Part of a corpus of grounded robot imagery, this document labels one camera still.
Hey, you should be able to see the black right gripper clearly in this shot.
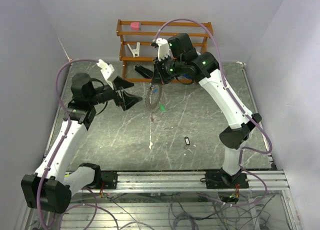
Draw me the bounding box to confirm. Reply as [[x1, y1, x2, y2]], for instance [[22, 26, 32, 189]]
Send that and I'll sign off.
[[151, 53, 185, 86]]

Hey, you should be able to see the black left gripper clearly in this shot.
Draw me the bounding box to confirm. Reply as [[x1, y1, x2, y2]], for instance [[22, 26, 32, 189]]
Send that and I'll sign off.
[[88, 76, 143, 111]]

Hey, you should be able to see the large keyring with small rings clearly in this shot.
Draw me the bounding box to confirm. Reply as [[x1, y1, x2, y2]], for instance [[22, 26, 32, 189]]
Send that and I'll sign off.
[[144, 83, 163, 114]]

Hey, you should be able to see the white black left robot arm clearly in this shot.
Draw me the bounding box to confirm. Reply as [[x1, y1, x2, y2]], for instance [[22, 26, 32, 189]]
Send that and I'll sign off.
[[21, 73, 142, 214]]

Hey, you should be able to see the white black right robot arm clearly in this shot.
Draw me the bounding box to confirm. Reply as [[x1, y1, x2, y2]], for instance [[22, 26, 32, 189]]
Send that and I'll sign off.
[[151, 33, 262, 188]]

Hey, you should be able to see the black stapler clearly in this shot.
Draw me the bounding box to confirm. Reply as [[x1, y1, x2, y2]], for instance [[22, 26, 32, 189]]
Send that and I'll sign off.
[[134, 64, 154, 79]]

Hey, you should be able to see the white plastic clamp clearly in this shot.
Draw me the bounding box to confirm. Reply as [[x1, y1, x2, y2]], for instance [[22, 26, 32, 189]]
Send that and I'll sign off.
[[126, 42, 141, 58]]

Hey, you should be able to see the green key tag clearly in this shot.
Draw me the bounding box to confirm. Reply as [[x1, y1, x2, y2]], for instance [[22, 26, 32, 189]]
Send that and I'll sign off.
[[159, 104, 165, 112]]

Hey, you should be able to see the pink eraser block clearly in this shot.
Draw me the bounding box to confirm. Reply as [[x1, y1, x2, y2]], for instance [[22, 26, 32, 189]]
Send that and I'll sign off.
[[130, 21, 141, 31]]

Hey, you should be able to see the brown wooden shelf rack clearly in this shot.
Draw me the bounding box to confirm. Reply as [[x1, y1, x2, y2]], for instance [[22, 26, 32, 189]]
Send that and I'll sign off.
[[116, 19, 210, 82]]

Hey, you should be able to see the black tagged key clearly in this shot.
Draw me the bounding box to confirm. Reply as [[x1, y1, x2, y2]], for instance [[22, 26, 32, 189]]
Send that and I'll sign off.
[[183, 136, 193, 153]]

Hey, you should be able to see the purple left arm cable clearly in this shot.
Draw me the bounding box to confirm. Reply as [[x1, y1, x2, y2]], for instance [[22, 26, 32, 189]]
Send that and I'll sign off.
[[36, 59, 118, 230]]

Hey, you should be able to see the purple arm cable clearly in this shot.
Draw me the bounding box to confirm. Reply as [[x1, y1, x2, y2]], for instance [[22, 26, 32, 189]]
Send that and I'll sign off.
[[36, 59, 118, 230], [154, 18, 273, 208]]

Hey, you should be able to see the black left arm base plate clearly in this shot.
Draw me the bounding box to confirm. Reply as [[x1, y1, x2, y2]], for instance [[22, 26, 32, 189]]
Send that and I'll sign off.
[[96, 171, 118, 190]]

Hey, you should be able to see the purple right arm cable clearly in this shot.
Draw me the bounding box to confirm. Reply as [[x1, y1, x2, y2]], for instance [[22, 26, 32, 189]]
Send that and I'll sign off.
[[154, 18, 273, 208]]

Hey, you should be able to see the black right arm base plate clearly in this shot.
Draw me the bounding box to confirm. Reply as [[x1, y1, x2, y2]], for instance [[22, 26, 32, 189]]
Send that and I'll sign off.
[[200, 168, 249, 189]]

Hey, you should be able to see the aluminium mounting rail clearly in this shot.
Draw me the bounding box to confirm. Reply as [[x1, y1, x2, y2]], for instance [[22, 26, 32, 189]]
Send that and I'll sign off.
[[91, 170, 289, 193]]

